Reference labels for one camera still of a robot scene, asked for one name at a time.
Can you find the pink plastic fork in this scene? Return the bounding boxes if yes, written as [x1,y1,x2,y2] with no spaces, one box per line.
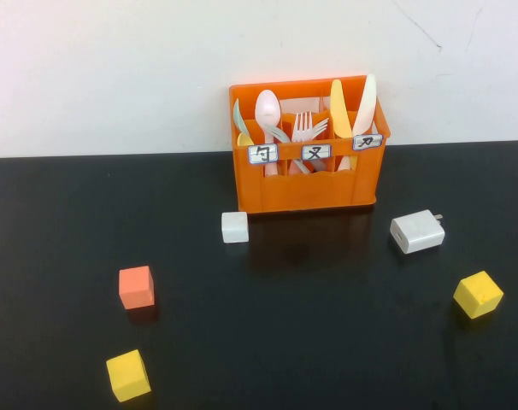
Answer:
[289,111,314,175]

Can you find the pink plastic spoon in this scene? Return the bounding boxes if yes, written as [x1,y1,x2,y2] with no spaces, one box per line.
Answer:
[254,88,282,177]

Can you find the orange plastic cutlery crate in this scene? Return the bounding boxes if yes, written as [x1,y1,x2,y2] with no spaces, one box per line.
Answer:
[228,75,391,214]

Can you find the white foam cube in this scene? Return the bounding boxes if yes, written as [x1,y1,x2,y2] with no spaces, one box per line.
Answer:
[221,211,250,244]

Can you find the paper label spoon character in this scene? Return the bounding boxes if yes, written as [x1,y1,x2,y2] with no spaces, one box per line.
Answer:
[246,143,280,165]

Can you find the pale blue plastic fork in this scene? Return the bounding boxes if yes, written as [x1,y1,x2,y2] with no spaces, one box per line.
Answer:
[309,118,330,140]
[270,125,315,174]

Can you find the paper label fork character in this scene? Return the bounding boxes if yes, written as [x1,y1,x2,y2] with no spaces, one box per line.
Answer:
[301,143,332,161]

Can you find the pale green plastic spoon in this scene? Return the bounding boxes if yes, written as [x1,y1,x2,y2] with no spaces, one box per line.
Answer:
[233,98,254,145]

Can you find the yellow plastic knife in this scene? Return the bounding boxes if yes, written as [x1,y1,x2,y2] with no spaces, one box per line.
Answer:
[329,79,359,171]

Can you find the paper label knife character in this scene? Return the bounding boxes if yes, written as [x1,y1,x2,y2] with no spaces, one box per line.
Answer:
[351,133,384,151]

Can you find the cream plastic knife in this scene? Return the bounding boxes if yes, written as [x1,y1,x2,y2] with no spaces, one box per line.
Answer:
[335,73,378,173]

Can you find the orange foam cube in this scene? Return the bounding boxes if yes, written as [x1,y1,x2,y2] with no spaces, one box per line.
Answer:
[118,265,156,311]

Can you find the yellow foam cube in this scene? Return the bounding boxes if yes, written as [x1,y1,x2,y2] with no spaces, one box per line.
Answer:
[453,270,504,319]
[105,348,152,403]

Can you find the white USB wall charger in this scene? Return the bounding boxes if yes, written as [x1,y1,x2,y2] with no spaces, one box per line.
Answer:
[389,208,446,255]

